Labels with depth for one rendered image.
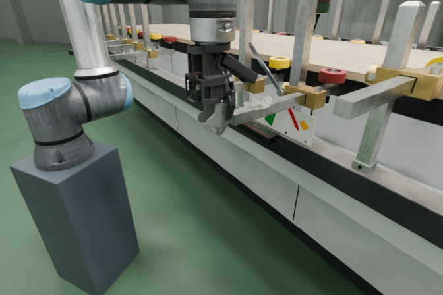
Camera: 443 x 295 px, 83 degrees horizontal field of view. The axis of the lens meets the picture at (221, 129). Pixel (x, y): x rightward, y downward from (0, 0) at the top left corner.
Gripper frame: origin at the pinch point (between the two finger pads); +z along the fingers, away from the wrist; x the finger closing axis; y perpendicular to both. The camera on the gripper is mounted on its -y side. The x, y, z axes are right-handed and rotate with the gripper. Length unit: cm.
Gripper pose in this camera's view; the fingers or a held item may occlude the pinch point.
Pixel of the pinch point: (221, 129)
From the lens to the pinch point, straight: 59.9
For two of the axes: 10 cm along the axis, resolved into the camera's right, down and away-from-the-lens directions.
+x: 5.9, 3.6, -7.3
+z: 0.0, 9.0, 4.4
